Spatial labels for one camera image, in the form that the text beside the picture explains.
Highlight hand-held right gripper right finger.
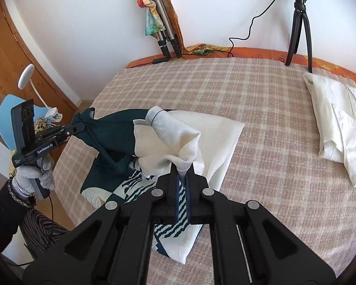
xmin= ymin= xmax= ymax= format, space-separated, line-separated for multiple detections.
xmin=184 ymin=163 xmax=336 ymax=285

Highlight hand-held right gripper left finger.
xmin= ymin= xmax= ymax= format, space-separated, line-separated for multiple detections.
xmin=22 ymin=163 xmax=183 ymax=285

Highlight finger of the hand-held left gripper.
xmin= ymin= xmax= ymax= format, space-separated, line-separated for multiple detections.
xmin=58 ymin=122 xmax=86 ymax=138

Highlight cream and green printed t-shirt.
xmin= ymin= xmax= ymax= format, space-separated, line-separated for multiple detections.
xmin=72 ymin=106 xmax=245 ymax=265

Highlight person's left forearm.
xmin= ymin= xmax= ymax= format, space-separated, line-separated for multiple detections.
xmin=0 ymin=180 xmax=36 ymax=253

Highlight person's left hand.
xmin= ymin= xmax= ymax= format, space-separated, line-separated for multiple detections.
xmin=13 ymin=157 xmax=55 ymax=198

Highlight light blue chair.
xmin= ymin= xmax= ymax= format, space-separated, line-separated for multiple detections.
xmin=0 ymin=94 xmax=48 ymax=149

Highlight white round lamp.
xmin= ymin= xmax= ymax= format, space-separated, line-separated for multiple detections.
xmin=19 ymin=64 xmax=63 ymax=122

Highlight wooden wardrobe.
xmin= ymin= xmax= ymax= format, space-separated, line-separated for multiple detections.
xmin=0 ymin=0 xmax=78 ymax=161

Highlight person's striped garment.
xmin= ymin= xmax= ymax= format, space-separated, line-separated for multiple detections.
xmin=21 ymin=208 xmax=70 ymax=262

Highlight pink plaid blanket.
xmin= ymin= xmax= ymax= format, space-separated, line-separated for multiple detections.
xmin=58 ymin=56 xmax=356 ymax=276

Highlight colourful knotted scarf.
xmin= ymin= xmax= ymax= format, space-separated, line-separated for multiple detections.
xmin=132 ymin=0 xmax=167 ymax=40

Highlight silver folded tripod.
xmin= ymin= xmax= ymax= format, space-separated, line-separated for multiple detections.
xmin=144 ymin=0 xmax=183 ymax=64

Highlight yellow patterned cloth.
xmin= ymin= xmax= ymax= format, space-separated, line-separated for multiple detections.
xmin=185 ymin=43 xmax=226 ymax=56

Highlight orange cloth strip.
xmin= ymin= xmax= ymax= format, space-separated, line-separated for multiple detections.
xmin=156 ymin=0 xmax=192 ymax=52

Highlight white folded shirt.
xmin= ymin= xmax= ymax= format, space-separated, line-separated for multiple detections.
xmin=303 ymin=72 xmax=356 ymax=187

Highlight black mini tripod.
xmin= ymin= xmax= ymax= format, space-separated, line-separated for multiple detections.
xmin=285 ymin=0 xmax=313 ymax=73

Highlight beaded bracelets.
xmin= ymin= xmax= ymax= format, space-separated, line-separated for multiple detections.
xmin=7 ymin=178 xmax=36 ymax=208

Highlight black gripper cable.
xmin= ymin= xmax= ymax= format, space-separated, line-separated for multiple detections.
xmin=6 ymin=194 xmax=55 ymax=266

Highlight black ring light cable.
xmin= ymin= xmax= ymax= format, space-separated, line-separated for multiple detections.
xmin=228 ymin=0 xmax=284 ymax=58

